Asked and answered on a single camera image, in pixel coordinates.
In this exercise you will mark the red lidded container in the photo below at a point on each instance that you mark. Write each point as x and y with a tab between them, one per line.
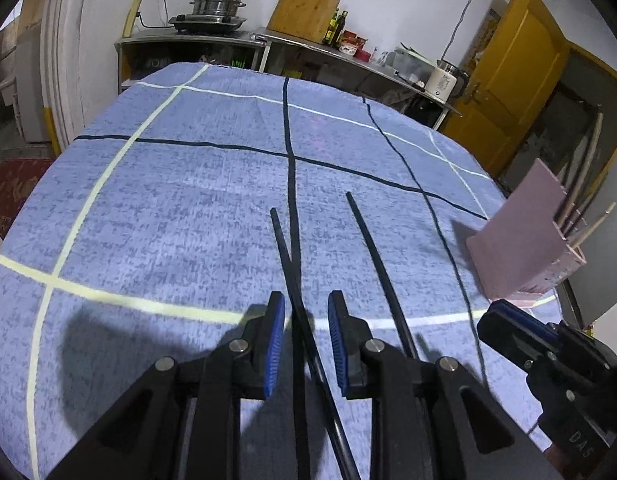
362	46

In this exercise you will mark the cream chopstick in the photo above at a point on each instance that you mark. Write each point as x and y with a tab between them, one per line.
588	160
595	222

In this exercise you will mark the wooden rolling pin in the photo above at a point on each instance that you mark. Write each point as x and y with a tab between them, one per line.
132	15

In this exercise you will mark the gas stove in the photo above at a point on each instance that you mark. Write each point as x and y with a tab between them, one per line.
206	24

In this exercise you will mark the paper wall hanging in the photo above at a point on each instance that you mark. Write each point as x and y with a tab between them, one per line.
486	35

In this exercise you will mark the person's right forearm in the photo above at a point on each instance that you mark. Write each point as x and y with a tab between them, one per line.
603	467

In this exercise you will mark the white electric kettle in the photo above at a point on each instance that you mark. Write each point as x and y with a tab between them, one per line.
441	82

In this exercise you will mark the red jar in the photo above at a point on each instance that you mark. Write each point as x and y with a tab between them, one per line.
348	42

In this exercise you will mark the wooden cutting board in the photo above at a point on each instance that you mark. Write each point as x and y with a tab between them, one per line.
306	7

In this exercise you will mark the steel counter table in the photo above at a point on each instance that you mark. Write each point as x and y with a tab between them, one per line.
328	55

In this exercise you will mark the yellow wooden door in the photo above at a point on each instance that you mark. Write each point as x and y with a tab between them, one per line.
513	75

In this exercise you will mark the steel stove cabinet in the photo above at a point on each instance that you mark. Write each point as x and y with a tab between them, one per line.
188	42

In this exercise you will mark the black chopstick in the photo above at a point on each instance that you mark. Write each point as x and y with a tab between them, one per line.
301	310
574	162
378	260

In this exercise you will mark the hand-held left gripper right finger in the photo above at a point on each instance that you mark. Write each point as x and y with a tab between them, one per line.
337	347

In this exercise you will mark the blue checked cloth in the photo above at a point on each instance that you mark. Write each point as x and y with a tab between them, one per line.
163	210

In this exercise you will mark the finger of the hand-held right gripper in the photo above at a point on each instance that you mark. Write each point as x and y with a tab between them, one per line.
508	340
523	317

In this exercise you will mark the pink utensil holder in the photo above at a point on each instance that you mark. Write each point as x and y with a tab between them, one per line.
523	240

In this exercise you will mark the yellow door frame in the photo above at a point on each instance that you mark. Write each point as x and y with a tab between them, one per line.
603	62

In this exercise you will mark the clear plastic container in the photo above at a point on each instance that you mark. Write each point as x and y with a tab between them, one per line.
411	62

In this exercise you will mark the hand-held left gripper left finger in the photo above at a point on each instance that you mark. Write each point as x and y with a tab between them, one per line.
274	347

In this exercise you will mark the red rug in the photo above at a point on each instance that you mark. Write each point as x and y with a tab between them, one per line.
16	195

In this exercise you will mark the dark sauce bottle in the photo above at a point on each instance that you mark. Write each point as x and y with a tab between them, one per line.
342	27

